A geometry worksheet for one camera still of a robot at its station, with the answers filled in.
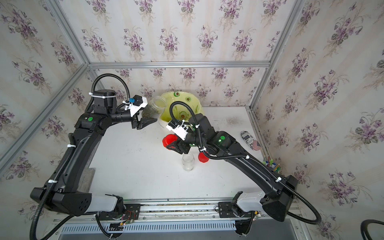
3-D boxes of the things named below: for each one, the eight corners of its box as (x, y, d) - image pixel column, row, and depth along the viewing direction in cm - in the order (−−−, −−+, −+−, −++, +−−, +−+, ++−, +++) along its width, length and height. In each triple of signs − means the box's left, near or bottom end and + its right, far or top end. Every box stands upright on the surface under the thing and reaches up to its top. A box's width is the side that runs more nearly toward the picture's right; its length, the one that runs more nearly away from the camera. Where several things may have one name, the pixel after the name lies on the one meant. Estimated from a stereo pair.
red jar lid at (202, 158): (203, 165, 92) (203, 163, 89) (196, 156, 95) (196, 154, 93) (208, 161, 93) (209, 159, 91) (201, 153, 97) (201, 150, 95)
